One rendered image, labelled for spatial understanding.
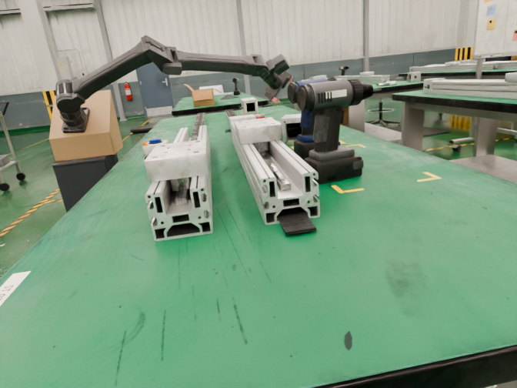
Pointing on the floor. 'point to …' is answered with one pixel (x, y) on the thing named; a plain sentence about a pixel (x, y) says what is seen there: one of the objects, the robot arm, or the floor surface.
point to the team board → (492, 44)
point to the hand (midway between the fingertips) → (284, 91)
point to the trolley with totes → (8, 155)
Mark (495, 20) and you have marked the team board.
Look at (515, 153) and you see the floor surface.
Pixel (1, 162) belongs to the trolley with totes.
